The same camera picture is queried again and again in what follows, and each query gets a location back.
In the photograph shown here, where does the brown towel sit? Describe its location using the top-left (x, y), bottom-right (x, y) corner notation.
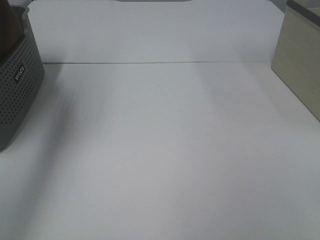
top-left (0, 0), bottom-right (24, 61)

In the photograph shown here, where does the beige storage box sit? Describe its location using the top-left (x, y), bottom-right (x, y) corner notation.
top-left (271, 0), bottom-right (320, 119)

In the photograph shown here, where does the grey perforated plastic basket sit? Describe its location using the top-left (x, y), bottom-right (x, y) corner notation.
top-left (0, 5), bottom-right (45, 151)

